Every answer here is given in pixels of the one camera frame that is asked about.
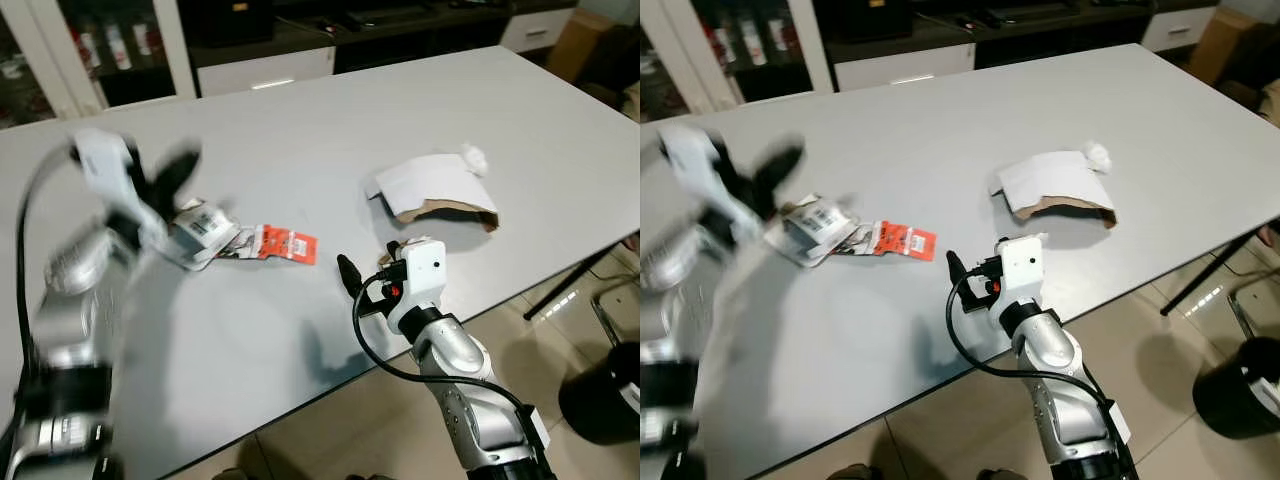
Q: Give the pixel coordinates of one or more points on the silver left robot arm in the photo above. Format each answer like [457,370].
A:
[668,330]
[70,330]

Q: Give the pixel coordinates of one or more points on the silver white carton box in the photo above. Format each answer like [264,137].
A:
[820,228]
[203,232]

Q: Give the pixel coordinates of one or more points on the small white cabinet drawer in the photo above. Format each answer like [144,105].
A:
[1178,28]
[537,30]

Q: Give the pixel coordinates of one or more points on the orange snack wrapper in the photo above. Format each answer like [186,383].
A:
[290,245]
[910,242]

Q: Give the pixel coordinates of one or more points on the black table leg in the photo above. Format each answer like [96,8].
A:
[575,280]
[1210,270]

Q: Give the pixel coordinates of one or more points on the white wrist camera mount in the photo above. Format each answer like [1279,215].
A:
[695,160]
[1020,270]
[422,275]
[105,160]

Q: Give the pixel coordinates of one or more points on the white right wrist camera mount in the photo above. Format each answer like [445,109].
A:
[422,275]
[1020,270]

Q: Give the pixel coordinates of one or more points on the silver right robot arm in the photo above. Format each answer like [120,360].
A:
[1070,390]
[470,390]

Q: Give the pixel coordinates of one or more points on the wide white cabinet drawer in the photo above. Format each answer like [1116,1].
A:
[905,68]
[265,72]

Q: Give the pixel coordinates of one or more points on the plain brown cardboard box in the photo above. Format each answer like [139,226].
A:
[1222,45]
[580,45]

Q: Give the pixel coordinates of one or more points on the white brown paper bag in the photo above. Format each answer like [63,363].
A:
[435,185]
[1055,182]

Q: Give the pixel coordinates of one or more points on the white framed glass cabinet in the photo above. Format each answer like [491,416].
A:
[815,45]
[170,50]

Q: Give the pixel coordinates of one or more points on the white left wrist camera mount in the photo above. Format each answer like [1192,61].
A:
[695,160]
[105,160]

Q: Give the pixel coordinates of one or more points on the black round rubbish bin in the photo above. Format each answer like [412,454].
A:
[1240,390]
[600,395]

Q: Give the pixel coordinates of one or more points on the white crumpled tissue ball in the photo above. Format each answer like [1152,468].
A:
[474,159]
[1098,156]

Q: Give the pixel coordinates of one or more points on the black white crumpled wrapper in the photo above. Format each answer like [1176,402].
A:
[866,240]
[243,245]

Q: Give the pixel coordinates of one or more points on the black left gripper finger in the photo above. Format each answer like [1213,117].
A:
[178,168]
[782,170]
[737,160]
[137,162]

